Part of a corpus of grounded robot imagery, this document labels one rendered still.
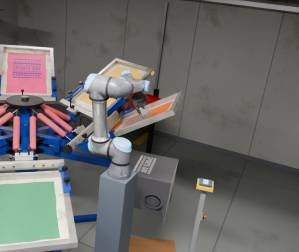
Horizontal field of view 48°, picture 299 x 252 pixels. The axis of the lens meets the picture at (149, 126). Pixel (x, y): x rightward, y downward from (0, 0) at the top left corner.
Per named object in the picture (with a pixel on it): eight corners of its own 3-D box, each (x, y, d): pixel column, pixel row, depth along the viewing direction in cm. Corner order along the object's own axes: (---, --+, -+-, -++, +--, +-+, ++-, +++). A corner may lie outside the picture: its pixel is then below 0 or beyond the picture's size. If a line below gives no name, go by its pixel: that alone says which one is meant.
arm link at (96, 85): (108, 161, 206) (107, 82, 176) (86, 156, 209) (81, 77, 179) (116, 150, 216) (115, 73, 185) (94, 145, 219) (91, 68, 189)
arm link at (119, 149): (126, 166, 202) (128, 145, 197) (105, 161, 205) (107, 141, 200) (132, 158, 213) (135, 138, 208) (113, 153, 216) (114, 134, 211)
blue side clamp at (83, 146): (117, 137, 251) (113, 128, 249) (115, 139, 246) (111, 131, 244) (84, 149, 260) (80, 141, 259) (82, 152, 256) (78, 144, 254)
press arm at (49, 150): (160, 175, 286) (161, 169, 284) (158, 178, 280) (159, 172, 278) (27, 147, 305) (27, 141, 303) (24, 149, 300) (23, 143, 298)
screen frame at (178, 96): (184, 94, 285) (182, 90, 284) (175, 114, 231) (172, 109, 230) (106, 125, 310) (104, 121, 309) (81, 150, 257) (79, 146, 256)
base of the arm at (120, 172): (124, 182, 203) (125, 168, 199) (102, 175, 208) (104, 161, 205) (135, 172, 216) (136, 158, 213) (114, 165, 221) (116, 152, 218)
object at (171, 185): (171, 199, 314) (178, 159, 299) (163, 229, 273) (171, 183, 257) (168, 199, 315) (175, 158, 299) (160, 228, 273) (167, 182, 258)
